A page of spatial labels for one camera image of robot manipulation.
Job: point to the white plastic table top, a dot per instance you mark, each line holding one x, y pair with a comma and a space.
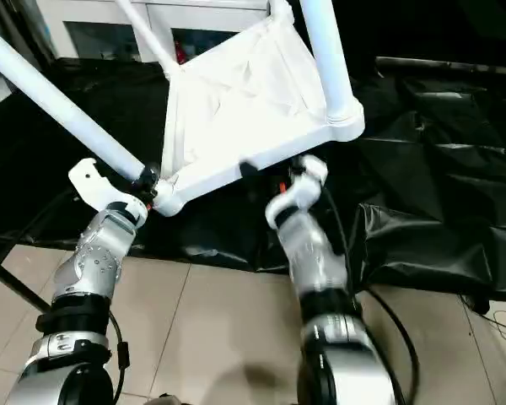
244, 101

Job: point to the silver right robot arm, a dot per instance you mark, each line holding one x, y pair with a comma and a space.
320, 278

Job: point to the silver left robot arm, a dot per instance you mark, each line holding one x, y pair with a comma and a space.
84, 278

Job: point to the black work mat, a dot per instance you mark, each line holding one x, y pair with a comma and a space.
422, 211

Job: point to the white sideboard with glass doors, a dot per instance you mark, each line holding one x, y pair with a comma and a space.
219, 15

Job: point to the black metal stand leg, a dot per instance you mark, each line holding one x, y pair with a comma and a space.
13, 283

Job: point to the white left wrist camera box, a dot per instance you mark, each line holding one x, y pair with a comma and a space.
97, 181

